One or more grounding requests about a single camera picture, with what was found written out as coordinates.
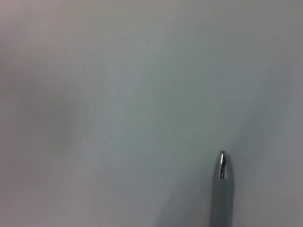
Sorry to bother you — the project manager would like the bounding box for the grey white pen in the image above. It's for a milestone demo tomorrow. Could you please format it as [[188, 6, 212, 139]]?
[[209, 150, 235, 227]]

